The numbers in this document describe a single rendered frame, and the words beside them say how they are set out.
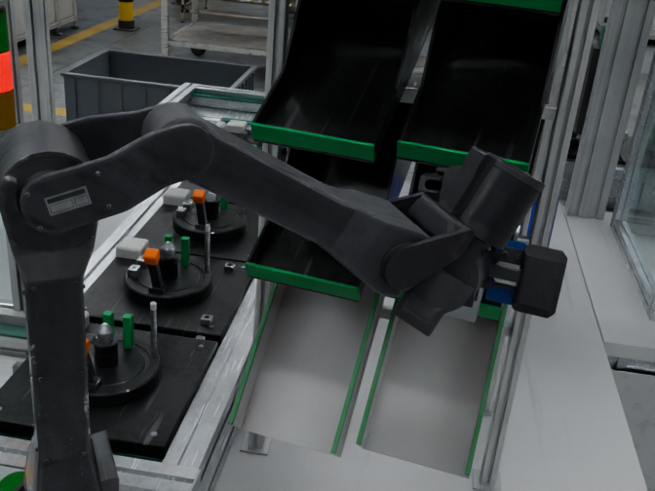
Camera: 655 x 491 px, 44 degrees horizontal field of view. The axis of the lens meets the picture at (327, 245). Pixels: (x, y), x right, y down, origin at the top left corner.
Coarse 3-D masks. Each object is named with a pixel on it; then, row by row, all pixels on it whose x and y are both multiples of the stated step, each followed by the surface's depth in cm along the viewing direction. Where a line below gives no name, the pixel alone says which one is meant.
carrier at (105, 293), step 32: (128, 256) 138; (160, 256) 128; (192, 256) 141; (96, 288) 128; (128, 288) 126; (160, 288) 124; (192, 288) 127; (224, 288) 132; (96, 320) 121; (160, 320) 121; (192, 320) 122; (224, 320) 123
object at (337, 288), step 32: (288, 160) 94; (320, 160) 102; (352, 160) 101; (384, 160) 101; (384, 192) 97; (256, 256) 91; (288, 256) 92; (320, 256) 91; (320, 288) 88; (352, 288) 86
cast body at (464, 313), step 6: (480, 288) 79; (480, 294) 80; (480, 300) 81; (462, 306) 80; (474, 306) 80; (450, 312) 82; (456, 312) 81; (462, 312) 81; (468, 312) 80; (474, 312) 80; (456, 318) 82; (462, 318) 82; (468, 318) 81; (474, 318) 81
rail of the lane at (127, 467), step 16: (0, 448) 95; (16, 448) 95; (0, 464) 93; (16, 464) 93; (128, 464) 94; (144, 464) 95; (160, 464) 95; (128, 480) 92; (144, 480) 92; (160, 480) 92; (176, 480) 93; (192, 480) 93
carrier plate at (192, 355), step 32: (160, 352) 114; (192, 352) 114; (160, 384) 107; (192, 384) 108; (0, 416) 99; (32, 416) 99; (96, 416) 100; (128, 416) 101; (160, 416) 101; (128, 448) 97; (160, 448) 96
